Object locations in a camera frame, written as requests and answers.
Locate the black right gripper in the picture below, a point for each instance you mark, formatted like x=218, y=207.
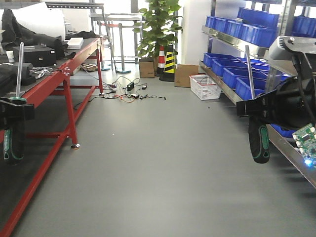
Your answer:
x=287, y=106

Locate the red-white traffic cone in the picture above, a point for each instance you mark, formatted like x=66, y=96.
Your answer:
x=161, y=61

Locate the brown cardboard box on floor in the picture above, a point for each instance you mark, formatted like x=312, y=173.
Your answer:
x=183, y=73

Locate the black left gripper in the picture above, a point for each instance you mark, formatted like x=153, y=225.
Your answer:
x=15, y=109

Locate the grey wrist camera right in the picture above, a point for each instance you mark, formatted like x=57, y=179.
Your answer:
x=284, y=48

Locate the white paper cup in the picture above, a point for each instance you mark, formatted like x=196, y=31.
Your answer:
x=10, y=55

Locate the green circuit board right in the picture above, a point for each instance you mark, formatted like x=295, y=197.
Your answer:
x=305, y=139

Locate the yellow-black traffic cone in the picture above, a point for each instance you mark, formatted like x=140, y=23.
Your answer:
x=169, y=69

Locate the green potted plant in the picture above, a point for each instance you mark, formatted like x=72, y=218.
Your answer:
x=159, y=26

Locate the white wire basket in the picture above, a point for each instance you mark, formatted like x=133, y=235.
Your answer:
x=204, y=87

